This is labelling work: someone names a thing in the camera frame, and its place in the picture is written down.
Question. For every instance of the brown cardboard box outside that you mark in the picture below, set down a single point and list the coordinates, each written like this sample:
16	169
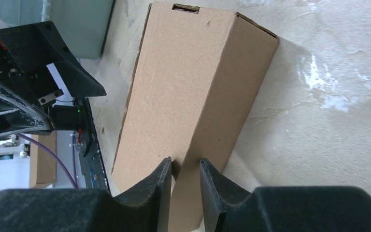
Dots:
42	172

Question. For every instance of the clear plastic storage bin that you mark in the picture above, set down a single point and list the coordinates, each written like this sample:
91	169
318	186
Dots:
83	24

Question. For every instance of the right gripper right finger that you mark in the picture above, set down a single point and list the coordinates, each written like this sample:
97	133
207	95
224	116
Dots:
227	207

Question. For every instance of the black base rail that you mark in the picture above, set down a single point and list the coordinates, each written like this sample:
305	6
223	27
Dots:
90	155

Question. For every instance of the brown cardboard box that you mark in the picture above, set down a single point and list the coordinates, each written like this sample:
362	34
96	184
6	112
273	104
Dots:
195	79

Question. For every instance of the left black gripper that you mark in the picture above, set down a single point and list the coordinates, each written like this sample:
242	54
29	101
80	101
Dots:
26	83

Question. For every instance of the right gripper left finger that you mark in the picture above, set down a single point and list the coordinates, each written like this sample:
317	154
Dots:
142	208

